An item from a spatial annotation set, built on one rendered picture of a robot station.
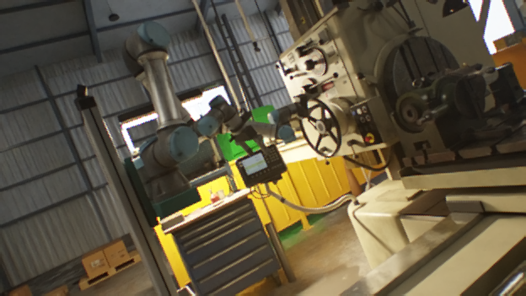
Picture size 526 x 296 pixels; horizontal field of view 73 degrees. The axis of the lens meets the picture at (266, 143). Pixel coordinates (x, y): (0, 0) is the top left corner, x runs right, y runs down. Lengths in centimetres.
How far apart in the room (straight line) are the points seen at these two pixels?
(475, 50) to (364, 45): 94
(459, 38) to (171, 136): 208
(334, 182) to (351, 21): 337
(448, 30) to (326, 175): 300
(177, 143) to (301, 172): 378
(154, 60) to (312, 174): 389
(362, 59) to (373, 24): 25
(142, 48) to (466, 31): 216
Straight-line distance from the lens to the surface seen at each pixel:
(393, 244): 256
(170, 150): 128
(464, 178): 168
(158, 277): 155
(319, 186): 507
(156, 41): 139
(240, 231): 337
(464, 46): 278
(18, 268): 1527
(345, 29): 212
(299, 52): 234
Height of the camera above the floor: 137
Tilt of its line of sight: 1 degrees down
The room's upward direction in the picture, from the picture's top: 23 degrees counter-clockwise
